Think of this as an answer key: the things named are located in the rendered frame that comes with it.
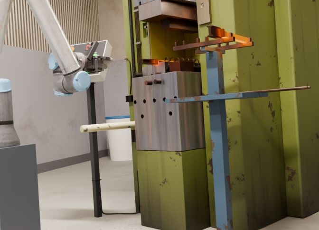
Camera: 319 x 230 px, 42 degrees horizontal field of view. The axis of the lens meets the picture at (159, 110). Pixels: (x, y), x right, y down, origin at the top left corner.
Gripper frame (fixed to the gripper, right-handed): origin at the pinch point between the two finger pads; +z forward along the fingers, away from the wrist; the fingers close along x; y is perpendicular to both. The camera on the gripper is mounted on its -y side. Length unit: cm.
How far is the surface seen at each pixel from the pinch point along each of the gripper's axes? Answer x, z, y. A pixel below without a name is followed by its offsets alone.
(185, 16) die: 8, 54, -28
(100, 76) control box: -37.7, 19.7, 5.3
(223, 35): 73, 4, -1
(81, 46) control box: -59, 21, -18
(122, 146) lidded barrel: -299, 245, 78
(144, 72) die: -10.4, 33.0, 5.6
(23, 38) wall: -309, 103, -73
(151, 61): 0.6, 29.2, 0.1
